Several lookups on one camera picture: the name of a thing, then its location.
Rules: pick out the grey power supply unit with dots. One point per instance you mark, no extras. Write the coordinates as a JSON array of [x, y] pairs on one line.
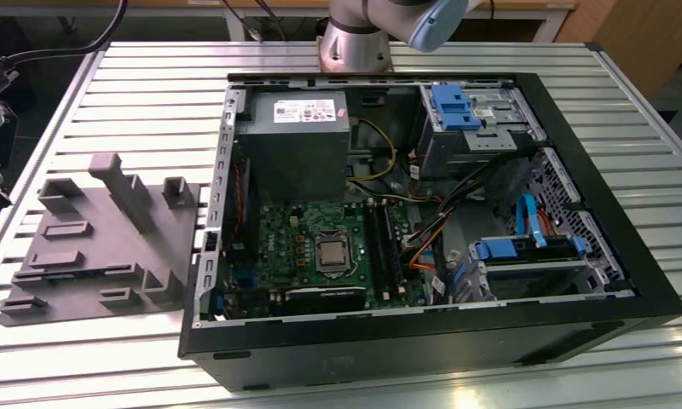
[[295, 162]]

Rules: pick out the white frame wooden desk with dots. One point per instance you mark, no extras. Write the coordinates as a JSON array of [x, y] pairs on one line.
[[556, 21]]

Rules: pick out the grey parts rack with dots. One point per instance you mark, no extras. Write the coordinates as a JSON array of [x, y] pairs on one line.
[[91, 238]]

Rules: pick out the black PC case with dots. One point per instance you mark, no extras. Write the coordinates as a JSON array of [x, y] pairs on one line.
[[375, 353]]

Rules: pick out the blue drive latch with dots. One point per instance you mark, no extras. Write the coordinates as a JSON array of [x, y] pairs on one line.
[[454, 111]]

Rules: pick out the hard disk in blue carrier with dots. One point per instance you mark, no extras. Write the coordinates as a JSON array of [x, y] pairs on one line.
[[504, 249]]

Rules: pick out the silver CPU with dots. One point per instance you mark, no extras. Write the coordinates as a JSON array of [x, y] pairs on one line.
[[334, 254]]

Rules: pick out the green motherboard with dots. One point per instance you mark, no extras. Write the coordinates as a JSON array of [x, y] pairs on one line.
[[278, 255]]

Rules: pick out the wooden cabinet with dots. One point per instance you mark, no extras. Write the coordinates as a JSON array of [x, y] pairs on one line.
[[630, 34]]

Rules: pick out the black graphics card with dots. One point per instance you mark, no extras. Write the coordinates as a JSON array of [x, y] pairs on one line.
[[323, 302]]

